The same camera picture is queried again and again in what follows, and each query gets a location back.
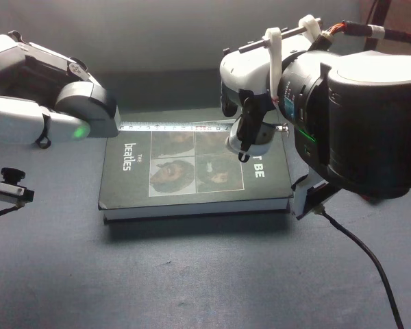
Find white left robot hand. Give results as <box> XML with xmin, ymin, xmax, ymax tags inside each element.
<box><xmin>0</xmin><ymin>29</ymin><xmax>105</xmax><ymax>149</ymax></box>

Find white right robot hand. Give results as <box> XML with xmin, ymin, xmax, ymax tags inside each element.
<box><xmin>219</xmin><ymin>34</ymin><xmax>316</xmax><ymax>162</ymax></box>

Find grey tape measure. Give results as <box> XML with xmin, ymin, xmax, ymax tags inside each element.
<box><xmin>53</xmin><ymin>81</ymin><xmax>290</xmax><ymax>140</ymax></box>

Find black Beatles book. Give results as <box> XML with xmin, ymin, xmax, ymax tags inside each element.
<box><xmin>97</xmin><ymin>111</ymin><xmax>295</xmax><ymax>226</ymax></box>

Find grey table cloth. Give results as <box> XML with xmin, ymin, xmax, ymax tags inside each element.
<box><xmin>0</xmin><ymin>68</ymin><xmax>411</xmax><ymax>329</ymax></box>

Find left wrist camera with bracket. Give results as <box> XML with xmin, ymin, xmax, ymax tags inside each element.
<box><xmin>0</xmin><ymin>167</ymin><xmax>35</xmax><ymax>210</ymax></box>

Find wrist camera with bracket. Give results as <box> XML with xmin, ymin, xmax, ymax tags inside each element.
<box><xmin>0</xmin><ymin>167</ymin><xmax>35</xmax><ymax>210</ymax></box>
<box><xmin>292</xmin><ymin>171</ymin><xmax>340</xmax><ymax>221</ymax></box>

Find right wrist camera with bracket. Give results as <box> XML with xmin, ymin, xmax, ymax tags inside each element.
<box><xmin>292</xmin><ymin>171</ymin><xmax>340</xmax><ymax>221</ymax></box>

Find black camera cable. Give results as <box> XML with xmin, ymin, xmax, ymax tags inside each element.
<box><xmin>323</xmin><ymin>210</ymin><xmax>406</xmax><ymax>329</ymax></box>

